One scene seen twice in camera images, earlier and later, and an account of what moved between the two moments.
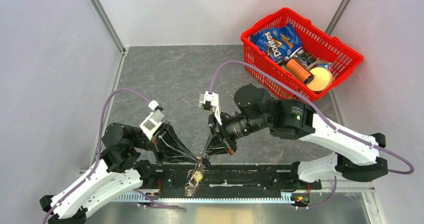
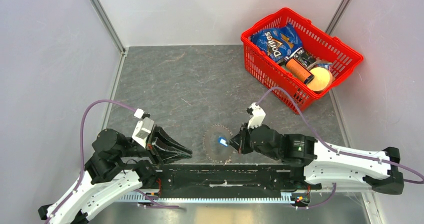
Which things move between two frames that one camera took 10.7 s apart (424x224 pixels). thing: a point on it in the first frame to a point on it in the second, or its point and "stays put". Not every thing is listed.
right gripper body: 223,130 to 247,146
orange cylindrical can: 297,70 stays put
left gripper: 164,152 to 157,153
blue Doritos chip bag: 277,44 stays put
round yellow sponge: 323,79 stays put
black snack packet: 304,57 stays put
